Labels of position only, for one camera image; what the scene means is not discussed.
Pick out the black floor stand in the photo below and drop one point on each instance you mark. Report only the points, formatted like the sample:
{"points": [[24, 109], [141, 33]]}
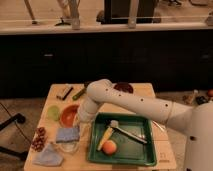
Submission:
{"points": [[9, 134]]}

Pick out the black cabinet counter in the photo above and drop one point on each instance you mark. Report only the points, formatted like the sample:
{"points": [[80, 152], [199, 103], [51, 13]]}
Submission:
{"points": [[32, 59]]}

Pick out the red grapes bunch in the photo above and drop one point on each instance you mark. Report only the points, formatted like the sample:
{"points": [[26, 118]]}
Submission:
{"points": [[38, 142]]}

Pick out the green plastic tray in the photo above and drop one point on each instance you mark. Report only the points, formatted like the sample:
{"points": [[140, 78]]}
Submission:
{"points": [[128, 151]]}

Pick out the blue sponge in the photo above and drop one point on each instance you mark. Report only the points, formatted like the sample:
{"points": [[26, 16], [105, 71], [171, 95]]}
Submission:
{"points": [[65, 135]]}

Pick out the wooden small table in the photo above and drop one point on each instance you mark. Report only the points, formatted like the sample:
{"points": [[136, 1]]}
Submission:
{"points": [[78, 162]]}

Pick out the orange peach fruit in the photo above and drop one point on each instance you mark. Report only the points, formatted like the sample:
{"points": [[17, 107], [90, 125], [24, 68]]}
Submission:
{"points": [[109, 147]]}

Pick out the yellow corn cob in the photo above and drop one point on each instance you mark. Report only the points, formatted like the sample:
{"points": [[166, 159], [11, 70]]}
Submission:
{"points": [[107, 134]]}

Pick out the dark red bowl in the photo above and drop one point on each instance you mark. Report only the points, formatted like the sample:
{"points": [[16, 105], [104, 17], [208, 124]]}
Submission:
{"points": [[124, 86]]}

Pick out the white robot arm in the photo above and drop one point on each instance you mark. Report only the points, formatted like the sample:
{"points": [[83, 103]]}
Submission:
{"points": [[196, 123]]}

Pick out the orange bowl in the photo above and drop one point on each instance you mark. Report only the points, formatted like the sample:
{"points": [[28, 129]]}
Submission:
{"points": [[67, 116]]}

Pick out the light green plate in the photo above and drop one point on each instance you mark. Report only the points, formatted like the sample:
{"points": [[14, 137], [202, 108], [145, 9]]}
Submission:
{"points": [[53, 113]]}

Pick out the grey blue cloth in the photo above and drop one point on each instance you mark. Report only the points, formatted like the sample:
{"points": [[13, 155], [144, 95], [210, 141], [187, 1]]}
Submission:
{"points": [[48, 157]]}

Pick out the clear paper cup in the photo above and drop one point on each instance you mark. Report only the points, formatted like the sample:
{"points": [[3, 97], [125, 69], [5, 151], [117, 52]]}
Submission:
{"points": [[69, 147]]}

